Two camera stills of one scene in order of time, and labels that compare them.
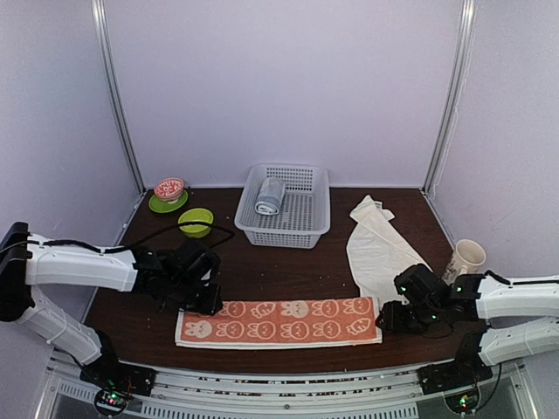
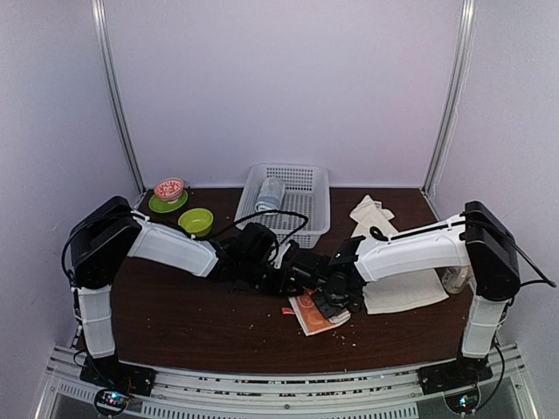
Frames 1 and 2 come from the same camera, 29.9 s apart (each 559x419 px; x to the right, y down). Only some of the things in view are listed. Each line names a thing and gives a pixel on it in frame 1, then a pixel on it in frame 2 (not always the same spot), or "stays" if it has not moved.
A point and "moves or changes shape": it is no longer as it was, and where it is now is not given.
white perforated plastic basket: [304, 214] stays
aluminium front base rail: [58, 393] stays
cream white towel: [378, 254] stays
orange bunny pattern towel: [279, 322] moves or changes shape
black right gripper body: [405, 324] → [334, 302]
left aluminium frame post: [100, 12] stays
